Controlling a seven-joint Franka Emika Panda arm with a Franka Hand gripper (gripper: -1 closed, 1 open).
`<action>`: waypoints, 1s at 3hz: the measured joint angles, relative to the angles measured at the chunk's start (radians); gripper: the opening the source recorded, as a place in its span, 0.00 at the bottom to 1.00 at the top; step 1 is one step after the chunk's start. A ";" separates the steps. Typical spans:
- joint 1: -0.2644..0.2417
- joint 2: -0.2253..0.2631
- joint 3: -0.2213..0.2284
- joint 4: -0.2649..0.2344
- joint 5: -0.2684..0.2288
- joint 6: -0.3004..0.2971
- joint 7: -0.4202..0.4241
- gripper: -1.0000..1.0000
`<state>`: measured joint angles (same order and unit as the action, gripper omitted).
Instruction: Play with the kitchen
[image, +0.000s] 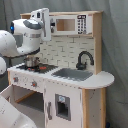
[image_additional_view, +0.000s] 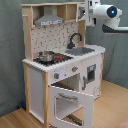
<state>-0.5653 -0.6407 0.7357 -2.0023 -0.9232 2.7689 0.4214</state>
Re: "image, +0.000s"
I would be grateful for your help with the white microwave door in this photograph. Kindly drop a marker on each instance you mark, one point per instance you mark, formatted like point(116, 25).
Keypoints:
point(71, 24)

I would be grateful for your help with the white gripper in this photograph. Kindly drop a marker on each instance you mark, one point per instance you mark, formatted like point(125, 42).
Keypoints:
point(42, 16)

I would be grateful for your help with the small metal pot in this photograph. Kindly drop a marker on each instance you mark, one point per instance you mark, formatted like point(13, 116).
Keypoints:
point(31, 61)

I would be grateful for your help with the white cabinet door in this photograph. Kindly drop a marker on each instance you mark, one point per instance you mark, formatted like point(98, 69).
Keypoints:
point(63, 106)

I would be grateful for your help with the red left stove knob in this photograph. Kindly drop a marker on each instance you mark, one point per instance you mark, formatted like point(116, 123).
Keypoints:
point(16, 79)

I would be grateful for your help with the red stove knob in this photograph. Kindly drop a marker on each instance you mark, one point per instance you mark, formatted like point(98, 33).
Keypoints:
point(34, 84)
point(16, 79)

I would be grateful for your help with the red right stove knob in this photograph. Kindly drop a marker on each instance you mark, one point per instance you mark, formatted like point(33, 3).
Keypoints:
point(34, 84)

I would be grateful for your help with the grey toy sink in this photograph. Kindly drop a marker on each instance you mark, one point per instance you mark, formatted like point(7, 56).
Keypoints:
point(72, 74)

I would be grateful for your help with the wooden toy kitchen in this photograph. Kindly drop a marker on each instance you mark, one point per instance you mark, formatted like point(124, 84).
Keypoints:
point(63, 51)

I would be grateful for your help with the white oven door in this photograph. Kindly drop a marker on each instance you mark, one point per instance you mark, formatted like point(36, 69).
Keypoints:
point(8, 94)

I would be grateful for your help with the black toy faucet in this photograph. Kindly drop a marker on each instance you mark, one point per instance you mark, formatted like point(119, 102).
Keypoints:
point(82, 63)

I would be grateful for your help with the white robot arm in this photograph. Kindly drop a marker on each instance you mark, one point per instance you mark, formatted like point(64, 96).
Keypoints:
point(23, 38)

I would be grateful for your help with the black toy stovetop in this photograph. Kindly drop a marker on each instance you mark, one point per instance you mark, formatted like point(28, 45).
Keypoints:
point(41, 68)

